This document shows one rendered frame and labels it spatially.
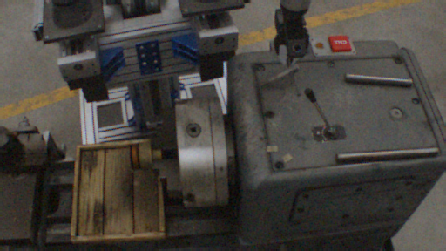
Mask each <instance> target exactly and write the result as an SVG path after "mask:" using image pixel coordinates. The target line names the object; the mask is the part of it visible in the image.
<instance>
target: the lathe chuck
mask: <svg viewBox="0 0 446 251"><path fill-rule="evenodd" d="M181 101H185V102H186V103H184V104H183V105H181V104H176V105H175V112H176V129H177V142H178V153H179V171H180V179H181V187H182V193H183V195H184V196H185V195H186V194H187V193H192V194H193V195H194V197H195V200H193V201H188V200H184V205H185V207H207V206H215V205H216V191H215V178H214V160H213V137H212V128H211V120H210V112H209V105H208V100H207V97H202V98H182V99H177V100H176V102H181ZM191 124H195V125H198V126H199V128H200V133H199V134H197V135H194V136H192V135H191V134H188V132H187V129H188V127H189V126H190V125H191Z"/></svg>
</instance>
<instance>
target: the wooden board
mask: <svg viewBox="0 0 446 251"><path fill-rule="evenodd" d="M149 140H150V139H141V140H134V141H132V140H130V141H111V142H104V143H94V144H84V145H77V148H76V150H77V154H76V162H75V171H74V173H75V178H74V186H73V188H74V189H73V194H74V198H73V204H72V210H73V212H72V213H73V215H72V217H71V223H72V224H71V238H72V240H71V242H73V245H77V244H84V245H85V244H93V243H96V244H100V243H104V242H105V243H118V242H134V241H154V240H166V218H165V203H164V185H161V182H160V178H159V177H154V175H153V172H152V170H151V171H150V170H146V171H140V169H139V170H135V171H134V172H135V173H136V174H135V173H134V172H132V171H131V170H132V168H131V162H130V145H133V144H138V145H139V143H140V142H147V141H148V142H149ZM137 142H138V143H137ZM118 148H119V149H118ZM100 149H101V150H100ZM105 149H106V150H107V149H108V151H107V152H108V153H105ZM113 149H114V150H113ZM87 151H88V152H87ZM118 151H119V152H118ZM83 153H84V154H83ZM94 153H95V154H94ZM127 153H128V154H127ZM96 154H97V155H96ZM89 155H90V157H89ZM83 157H84V158H83ZM93 157H94V158H93ZM120 157H121V158H120ZM87 158H88V159H87ZM83 159H85V160H84V161H83ZM95 160H96V161H95ZM85 161H86V162H85ZM86 163H88V165H87V164H86ZM78 166H79V167H78ZM103 168H104V169H103ZM82 169H83V170H82ZM105 169H106V170H105ZM102 172H103V173H102ZM81 175H82V176H81ZM140 175H141V176H140ZM147 175H148V176H149V177H148V176H147ZM136 179H137V181H136ZM140 179H141V180H140ZM145 179H148V180H145ZM152 179H153V180H152ZM155 180H156V181H157V182H158V183H157V182H156V181H155ZM133 181H134V194H133ZM145 182H146V183H145ZM150 182H151V183H150ZM147 184H148V185H147ZM115 185H116V186H115ZM154 187H155V188H157V189H155V188H154ZM141 188H142V189H141ZM148 188H149V189H148ZM147 189H148V190H147ZM153 189H154V190H155V191H156V192H157V193H156V192H155V191H154V190H153ZM145 190H146V191H145ZM141 191H142V193H141ZM151 192H152V193H151ZM148 194H150V195H149V196H148ZM127 195H128V196H127ZM143 195H144V196H145V198H142V197H144V196H143ZM154 195H155V197H154ZM139 196H141V197H139ZM147 196H148V197H149V198H148V197H147ZM141 199H142V200H141ZM149 201H150V202H149ZM155 201H156V202H155ZM139 202H140V203H141V204H140V203H139ZM143 202H145V203H143ZM153 202H154V203H153ZM155 203H156V204H158V205H156V207H155ZM148 204H149V205H148ZM141 205H142V206H141ZM140 207H141V208H142V209H143V210H145V211H142V209H141V211H139V210H140ZM133 208H134V209H135V210H134V209H133ZM97 209H98V211H97ZM146 209H148V210H147V212H146ZM163 209H164V210H163ZM90 210H91V212H90ZM157 210H158V211H157ZM132 211H133V214H132ZM94 213H96V214H94ZM101 213H103V214H101ZM105 213H106V214H105ZM135 213H136V215H135ZM80 214H81V215H82V216H81V215H80ZM152 214H154V215H156V216H157V215H158V216H157V217H156V216H154V218H153V215H152ZM79 215H80V216H79ZM134 215H135V216H134ZM78 216H79V217H78ZM106 216H107V217H106ZM95 217H96V219H95ZM145 217H147V218H145ZM109 218H110V219H109ZM81 219H82V220H81ZM98 219H99V220H98ZM100 219H101V220H100ZM107 219H109V220H107ZM122 219H125V220H122ZM153 220H154V221H153ZM149 221H150V222H151V224H149ZM155 221H157V222H158V224H159V225H158V224H157V225H156V222H155ZM79 222H81V223H79ZM153 222H155V224H153ZM104 223H105V224H104ZM79 224H80V226H79ZM100 224H101V225H100ZM146 224H147V227H146ZM152 224H153V226H154V227H153V226H152ZM87 225H88V226H87ZM98 225H99V226H98ZM135 225H137V226H135ZM141 225H142V226H141ZM155 225H156V226H155ZM96 226H98V227H96ZM102 226H103V227H102ZM86 227H87V229H86V230H85V228H86ZM135 227H136V228H135ZM80 228H81V229H80ZM150 228H152V230H151V229H150ZM157 228H159V229H158V230H157ZM92 229H93V230H92ZM116 229H117V230H116ZM143 229H144V230H143ZM78 230H81V231H78ZM137 230H138V231H137ZM145 230H147V231H145ZM155 230H157V231H156V232H155ZM92 231H93V233H91V232H92ZM95 231H97V234H94V233H95ZM106 231H107V232H106ZM120 231H121V233H122V234H121V233H120ZM134 231H135V232H134ZM89 232H90V233H89ZM142 232H143V233H142ZM84 233H87V234H84ZM88 233H89V234H88ZM105 233H106V234H105ZM83 234H84V235H83ZM101 234H102V235H101ZM80 235H81V236H80ZM82 235H83V236H82ZM86 235H88V237H89V238H90V239H88V237H87V236H86ZM89 235H90V236H89ZM96 236H97V237H96ZM102 236H104V237H102Z"/></svg>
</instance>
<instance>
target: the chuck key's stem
mask: <svg viewBox="0 0 446 251"><path fill-rule="evenodd" d="M299 70H300V69H299V67H298V65H297V64H294V65H292V66H290V67H289V68H286V69H284V70H282V71H280V72H278V73H276V74H275V76H274V77H272V78H267V79H266V80H264V81H263V82H260V87H261V88H262V89H264V88H266V87H267V86H269V85H271V84H272V83H274V82H275V81H277V80H280V81H281V80H282V79H283V78H286V77H288V76H291V75H290V71H293V72H294V73H296V72H298V71H299Z"/></svg>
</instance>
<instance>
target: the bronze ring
mask: <svg viewBox="0 0 446 251"><path fill-rule="evenodd" d="M154 160H164V151H163V147H157V148H152V145H151V141H150V140H149V142H140V143H139V145H138V144H133V145H130V162H131V168H132V170H139V169H142V171H146V170H152V162H153V161H154Z"/></svg>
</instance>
